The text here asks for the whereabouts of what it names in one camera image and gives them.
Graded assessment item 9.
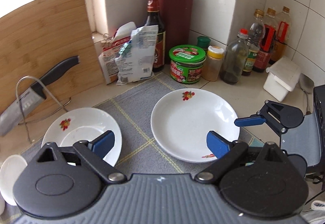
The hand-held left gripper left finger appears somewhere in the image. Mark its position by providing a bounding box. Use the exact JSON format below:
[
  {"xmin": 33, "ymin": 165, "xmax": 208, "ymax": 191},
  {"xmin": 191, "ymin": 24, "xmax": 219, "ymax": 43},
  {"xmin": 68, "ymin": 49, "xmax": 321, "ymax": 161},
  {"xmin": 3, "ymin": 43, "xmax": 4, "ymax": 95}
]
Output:
[{"xmin": 37, "ymin": 130, "xmax": 128, "ymax": 185}]

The metal wire stand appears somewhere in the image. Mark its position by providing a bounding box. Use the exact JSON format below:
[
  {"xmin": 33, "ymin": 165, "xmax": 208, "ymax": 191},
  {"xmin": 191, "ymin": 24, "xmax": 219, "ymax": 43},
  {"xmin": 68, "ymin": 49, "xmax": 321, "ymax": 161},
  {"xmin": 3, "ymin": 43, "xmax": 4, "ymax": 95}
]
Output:
[{"xmin": 16, "ymin": 75, "xmax": 73, "ymax": 143}]

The red-cap clear glass bottle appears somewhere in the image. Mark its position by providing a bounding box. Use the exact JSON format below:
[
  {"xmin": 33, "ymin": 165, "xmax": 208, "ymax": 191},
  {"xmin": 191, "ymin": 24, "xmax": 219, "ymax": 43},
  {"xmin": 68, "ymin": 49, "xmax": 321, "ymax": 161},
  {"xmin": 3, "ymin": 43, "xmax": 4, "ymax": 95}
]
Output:
[{"xmin": 220, "ymin": 28, "xmax": 250, "ymax": 85}]

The green-lid sauce jar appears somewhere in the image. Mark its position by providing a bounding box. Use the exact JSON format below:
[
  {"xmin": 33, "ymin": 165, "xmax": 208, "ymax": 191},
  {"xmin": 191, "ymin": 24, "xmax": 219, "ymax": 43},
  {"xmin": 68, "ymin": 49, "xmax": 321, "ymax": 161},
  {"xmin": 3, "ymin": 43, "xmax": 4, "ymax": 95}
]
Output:
[{"xmin": 168, "ymin": 45, "xmax": 207, "ymax": 84}]

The small green-cap bottle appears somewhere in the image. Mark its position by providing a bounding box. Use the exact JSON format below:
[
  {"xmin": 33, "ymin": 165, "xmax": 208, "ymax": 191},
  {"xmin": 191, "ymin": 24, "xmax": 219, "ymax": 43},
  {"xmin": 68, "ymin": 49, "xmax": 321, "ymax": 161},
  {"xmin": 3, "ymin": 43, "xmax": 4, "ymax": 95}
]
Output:
[{"xmin": 197, "ymin": 36, "xmax": 211, "ymax": 49}]

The teal bag clip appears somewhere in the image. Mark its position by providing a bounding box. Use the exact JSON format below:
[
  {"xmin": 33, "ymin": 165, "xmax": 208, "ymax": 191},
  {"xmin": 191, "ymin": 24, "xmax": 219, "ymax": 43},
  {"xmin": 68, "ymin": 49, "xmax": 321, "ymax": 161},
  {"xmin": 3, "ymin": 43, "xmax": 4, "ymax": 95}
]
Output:
[{"xmin": 119, "ymin": 41, "xmax": 133, "ymax": 58}]

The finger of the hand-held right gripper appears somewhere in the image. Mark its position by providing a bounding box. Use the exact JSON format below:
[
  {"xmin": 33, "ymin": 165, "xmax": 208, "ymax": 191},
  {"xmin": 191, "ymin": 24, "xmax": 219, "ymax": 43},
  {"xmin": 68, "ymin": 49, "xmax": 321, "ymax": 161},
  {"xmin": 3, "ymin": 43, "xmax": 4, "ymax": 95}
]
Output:
[{"xmin": 234, "ymin": 100, "xmax": 287, "ymax": 136}]

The dark soy sauce bottle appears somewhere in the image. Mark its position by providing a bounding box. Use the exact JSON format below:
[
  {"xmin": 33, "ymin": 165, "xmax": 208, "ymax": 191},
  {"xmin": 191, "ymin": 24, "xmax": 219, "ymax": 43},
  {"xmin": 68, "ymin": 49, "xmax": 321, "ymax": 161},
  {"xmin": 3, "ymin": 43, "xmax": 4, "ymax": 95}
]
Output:
[{"xmin": 142, "ymin": 0, "xmax": 166, "ymax": 73}]

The gold-cap bottle amber liquid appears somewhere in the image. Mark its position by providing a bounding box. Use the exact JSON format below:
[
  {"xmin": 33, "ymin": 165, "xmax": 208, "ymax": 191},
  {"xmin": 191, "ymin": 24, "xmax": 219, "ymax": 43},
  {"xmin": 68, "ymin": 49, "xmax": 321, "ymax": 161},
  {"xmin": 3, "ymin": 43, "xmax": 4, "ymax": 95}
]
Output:
[{"xmin": 269, "ymin": 6, "xmax": 291, "ymax": 65}]

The white plate with stained rim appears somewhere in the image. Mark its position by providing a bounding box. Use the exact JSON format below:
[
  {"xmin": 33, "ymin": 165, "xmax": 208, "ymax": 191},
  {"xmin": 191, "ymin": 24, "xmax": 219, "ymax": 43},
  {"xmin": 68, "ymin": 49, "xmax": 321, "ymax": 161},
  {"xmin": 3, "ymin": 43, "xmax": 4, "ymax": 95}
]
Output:
[{"xmin": 151, "ymin": 88, "xmax": 241, "ymax": 164}]

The grey blue checked dish towel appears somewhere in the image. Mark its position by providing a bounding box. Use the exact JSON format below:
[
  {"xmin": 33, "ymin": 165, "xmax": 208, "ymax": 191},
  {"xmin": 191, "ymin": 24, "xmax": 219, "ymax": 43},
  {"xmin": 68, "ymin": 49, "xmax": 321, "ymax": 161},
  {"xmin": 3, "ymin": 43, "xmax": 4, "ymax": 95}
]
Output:
[{"xmin": 0, "ymin": 72, "xmax": 266, "ymax": 223}]

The large santoku kitchen knife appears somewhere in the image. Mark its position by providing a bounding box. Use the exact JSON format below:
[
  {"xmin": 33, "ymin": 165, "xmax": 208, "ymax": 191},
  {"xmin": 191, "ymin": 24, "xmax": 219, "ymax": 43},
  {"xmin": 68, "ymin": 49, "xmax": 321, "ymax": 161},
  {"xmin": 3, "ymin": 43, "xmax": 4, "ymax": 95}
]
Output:
[{"xmin": 0, "ymin": 55, "xmax": 80, "ymax": 137}]

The red and white food packet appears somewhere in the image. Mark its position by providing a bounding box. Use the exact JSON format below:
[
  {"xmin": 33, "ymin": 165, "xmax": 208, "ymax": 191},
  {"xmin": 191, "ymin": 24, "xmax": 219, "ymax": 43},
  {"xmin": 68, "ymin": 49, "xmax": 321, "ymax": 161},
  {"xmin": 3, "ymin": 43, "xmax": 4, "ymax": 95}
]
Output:
[{"xmin": 99, "ymin": 22, "xmax": 138, "ymax": 85}]

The white fruit-print plate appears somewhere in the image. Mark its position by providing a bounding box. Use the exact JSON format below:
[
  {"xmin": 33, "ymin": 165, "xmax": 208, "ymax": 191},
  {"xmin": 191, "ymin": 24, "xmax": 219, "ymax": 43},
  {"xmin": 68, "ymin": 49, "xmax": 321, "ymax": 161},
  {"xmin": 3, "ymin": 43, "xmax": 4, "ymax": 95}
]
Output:
[{"xmin": 41, "ymin": 108, "xmax": 123, "ymax": 167}]

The white plastic seasoning box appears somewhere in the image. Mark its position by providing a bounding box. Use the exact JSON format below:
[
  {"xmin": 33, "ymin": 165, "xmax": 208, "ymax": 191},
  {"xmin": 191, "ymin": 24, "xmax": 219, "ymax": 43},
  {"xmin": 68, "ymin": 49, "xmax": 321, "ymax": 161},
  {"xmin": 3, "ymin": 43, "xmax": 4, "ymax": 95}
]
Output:
[{"xmin": 263, "ymin": 56, "xmax": 301, "ymax": 102}]

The white crumpled food packet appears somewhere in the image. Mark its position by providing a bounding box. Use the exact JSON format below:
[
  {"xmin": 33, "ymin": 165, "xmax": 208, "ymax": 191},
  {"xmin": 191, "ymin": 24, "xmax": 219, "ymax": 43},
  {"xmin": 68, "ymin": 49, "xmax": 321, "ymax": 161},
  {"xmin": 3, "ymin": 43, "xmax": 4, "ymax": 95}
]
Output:
[{"xmin": 115, "ymin": 25, "xmax": 159, "ymax": 86}]

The dark red knife block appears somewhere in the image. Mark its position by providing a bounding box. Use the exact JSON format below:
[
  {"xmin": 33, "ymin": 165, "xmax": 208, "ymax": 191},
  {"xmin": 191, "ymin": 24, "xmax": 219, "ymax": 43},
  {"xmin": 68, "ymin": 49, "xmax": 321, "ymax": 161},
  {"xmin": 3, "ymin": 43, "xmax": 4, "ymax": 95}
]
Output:
[{"xmin": 159, "ymin": 0, "xmax": 197, "ymax": 65}]

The yellow-lid spice jar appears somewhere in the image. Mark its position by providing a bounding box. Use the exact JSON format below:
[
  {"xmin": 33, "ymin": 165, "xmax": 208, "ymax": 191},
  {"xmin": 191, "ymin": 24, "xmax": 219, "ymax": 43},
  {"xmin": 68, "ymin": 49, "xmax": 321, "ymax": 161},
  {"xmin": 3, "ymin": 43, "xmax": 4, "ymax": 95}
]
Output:
[{"xmin": 202, "ymin": 46, "xmax": 225, "ymax": 82}]

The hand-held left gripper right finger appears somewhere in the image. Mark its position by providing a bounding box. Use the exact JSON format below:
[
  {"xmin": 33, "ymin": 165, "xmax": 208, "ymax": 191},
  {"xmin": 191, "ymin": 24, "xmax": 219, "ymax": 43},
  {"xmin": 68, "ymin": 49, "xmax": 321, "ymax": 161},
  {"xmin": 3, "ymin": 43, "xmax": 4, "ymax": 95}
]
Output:
[{"xmin": 195, "ymin": 131, "xmax": 288, "ymax": 185}]

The white bowl pink floral print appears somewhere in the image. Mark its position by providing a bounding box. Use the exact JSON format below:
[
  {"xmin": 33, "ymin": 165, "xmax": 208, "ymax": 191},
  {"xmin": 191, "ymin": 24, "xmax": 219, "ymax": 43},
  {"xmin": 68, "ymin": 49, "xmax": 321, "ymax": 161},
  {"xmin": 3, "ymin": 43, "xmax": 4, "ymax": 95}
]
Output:
[{"xmin": 0, "ymin": 154, "xmax": 28, "ymax": 206}]

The gold-cap bottle red label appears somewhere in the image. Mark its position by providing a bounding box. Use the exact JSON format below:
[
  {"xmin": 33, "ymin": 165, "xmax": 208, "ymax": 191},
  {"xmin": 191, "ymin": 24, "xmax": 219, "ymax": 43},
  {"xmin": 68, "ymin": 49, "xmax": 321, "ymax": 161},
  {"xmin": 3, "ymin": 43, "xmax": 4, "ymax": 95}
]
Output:
[{"xmin": 252, "ymin": 8, "xmax": 277, "ymax": 73}]

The bamboo cutting board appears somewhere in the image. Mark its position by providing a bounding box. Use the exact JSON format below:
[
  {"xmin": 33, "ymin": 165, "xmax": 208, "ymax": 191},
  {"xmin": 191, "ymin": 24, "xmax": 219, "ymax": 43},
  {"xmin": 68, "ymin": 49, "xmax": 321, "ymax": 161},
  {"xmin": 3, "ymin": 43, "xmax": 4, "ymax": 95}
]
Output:
[{"xmin": 0, "ymin": 0, "xmax": 104, "ymax": 123}]

